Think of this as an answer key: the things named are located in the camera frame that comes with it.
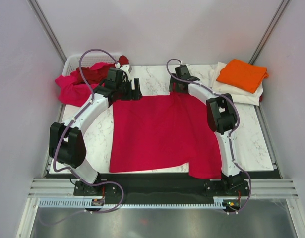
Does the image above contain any crimson red t shirt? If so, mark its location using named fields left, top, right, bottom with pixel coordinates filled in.
left=109, top=93, right=222, bottom=179

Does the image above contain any wall aluminium rail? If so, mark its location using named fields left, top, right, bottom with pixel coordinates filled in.
left=248, top=0, right=291, bottom=65
left=27, top=0, right=67, bottom=63

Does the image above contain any folded white t shirt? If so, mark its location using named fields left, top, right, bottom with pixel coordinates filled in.
left=210, top=62, right=263, bottom=106

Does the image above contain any dark red t shirt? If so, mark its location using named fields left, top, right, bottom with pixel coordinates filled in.
left=70, top=62, right=115, bottom=85

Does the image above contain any left wall aluminium rail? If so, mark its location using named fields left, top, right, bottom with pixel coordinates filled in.
left=27, top=0, right=67, bottom=63

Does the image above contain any white plastic laundry basket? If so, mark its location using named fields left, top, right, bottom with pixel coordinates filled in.
left=62, top=52, right=115, bottom=76

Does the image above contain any right wall aluminium rail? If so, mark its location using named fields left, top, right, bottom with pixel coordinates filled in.
left=248, top=0, right=291, bottom=65

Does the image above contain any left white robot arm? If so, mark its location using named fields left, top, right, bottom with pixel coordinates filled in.
left=49, top=65, right=142, bottom=195

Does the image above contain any pink magenta t shirt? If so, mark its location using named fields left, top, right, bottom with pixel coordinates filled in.
left=55, top=75, right=103, bottom=107

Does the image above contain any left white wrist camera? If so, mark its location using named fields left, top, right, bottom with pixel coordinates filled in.
left=115, top=62, right=132, bottom=75

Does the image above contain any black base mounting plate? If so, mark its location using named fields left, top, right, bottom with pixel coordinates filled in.
left=73, top=173, right=249, bottom=204

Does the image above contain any aluminium frame extrusion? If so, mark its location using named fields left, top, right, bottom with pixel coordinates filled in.
left=29, top=178, right=297, bottom=198

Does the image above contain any folded orange t shirt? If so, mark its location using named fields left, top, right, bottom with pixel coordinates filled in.
left=217, top=59, right=269, bottom=94

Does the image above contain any white slotted cable duct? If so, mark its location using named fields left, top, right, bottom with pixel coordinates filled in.
left=39, top=198, right=242, bottom=209

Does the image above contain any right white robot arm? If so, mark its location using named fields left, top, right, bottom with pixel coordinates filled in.
left=169, top=64, right=241, bottom=195

